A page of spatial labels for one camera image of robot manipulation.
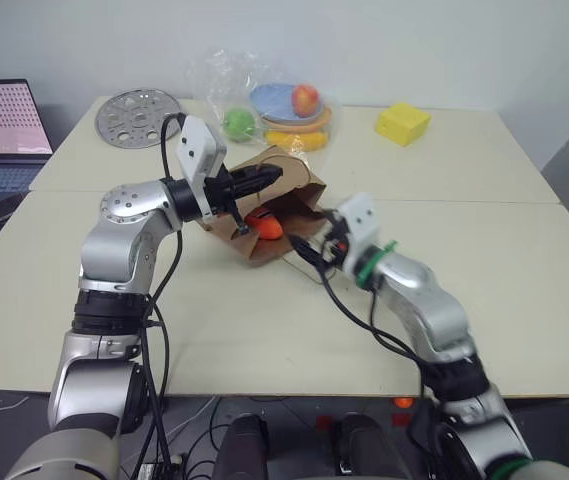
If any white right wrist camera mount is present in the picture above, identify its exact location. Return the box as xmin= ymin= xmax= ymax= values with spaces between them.
xmin=338 ymin=193 xmax=381 ymax=275

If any dark rounded shape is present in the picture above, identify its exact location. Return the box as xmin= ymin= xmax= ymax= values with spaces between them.
xmin=330 ymin=412 xmax=401 ymax=480
xmin=212 ymin=412 xmax=271 ymax=480

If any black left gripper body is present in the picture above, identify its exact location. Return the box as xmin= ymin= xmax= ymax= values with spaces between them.
xmin=204 ymin=166 xmax=240 ymax=216

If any white floor cable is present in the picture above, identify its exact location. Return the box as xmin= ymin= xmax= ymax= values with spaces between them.
xmin=166 ymin=394 xmax=221 ymax=444

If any orange bowl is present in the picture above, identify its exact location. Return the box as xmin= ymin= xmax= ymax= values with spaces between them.
xmin=260 ymin=101 xmax=334 ymax=137

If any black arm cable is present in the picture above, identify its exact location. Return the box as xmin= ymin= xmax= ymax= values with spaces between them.
xmin=139 ymin=113 xmax=188 ymax=471
xmin=319 ymin=267 xmax=433 ymax=369

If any orange plush toy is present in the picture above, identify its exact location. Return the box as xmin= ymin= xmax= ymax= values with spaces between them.
xmin=243 ymin=206 xmax=286 ymax=241

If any green apple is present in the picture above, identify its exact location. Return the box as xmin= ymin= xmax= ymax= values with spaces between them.
xmin=222 ymin=105 xmax=257 ymax=142

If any perforated round metal plate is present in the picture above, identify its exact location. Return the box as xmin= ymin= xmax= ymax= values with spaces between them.
xmin=95 ymin=88 xmax=182 ymax=149

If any yellow bowl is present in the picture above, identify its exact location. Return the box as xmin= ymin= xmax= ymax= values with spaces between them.
xmin=263 ymin=128 xmax=328 ymax=153

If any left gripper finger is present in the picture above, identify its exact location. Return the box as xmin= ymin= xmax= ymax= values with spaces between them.
xmin=230 ymin=164 xmax=284 ymax=198
xmin=226 ymin=197 xmax=251 ymax=238

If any brown paper bag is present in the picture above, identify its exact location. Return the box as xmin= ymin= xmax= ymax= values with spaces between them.
xmin=202 ymin=145 xmax=329 ymax=269

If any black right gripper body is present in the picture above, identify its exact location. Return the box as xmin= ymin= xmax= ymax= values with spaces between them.
xmin=319 ymin=209 xmax=353 ymax=270

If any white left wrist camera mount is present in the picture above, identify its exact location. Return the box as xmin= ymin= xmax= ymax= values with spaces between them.
xmin=174 ymin=115 xmax=228 ymax=232

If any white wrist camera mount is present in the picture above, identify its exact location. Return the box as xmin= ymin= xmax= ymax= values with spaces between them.
xmin=174 ymin=115 xmax=228 ymax=232
xmin=338 ymin=193 xmax=381 ymax=275

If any blue plate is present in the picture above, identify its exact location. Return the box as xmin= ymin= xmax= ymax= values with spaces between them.
xmin=249 ymin=83 xmax=326 ymax=124

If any red apple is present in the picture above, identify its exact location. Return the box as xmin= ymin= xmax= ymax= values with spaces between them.
xmin=290 ymin=83 xmax=322 ymax=119

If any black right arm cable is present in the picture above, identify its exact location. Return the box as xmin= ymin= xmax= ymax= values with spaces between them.
xmin=319 ymin=267 xmax=433 ymax=369

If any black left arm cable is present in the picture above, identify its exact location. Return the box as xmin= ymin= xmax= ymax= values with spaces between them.
xmin=139 ymin=113 xmax=188 ymax=471

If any clear plastic bag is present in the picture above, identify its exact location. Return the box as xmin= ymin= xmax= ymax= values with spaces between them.
xmin=185 ymin=46 xmax=346 ymax=157

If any green right wrist clamp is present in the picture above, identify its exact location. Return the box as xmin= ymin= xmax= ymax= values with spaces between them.
xmin=354 ymin=240 xmax=400 ymax=291

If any yellow sponge block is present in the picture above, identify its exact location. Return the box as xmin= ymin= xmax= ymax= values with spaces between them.
xmin=375 ymin=101 xmax=433 ymax=149

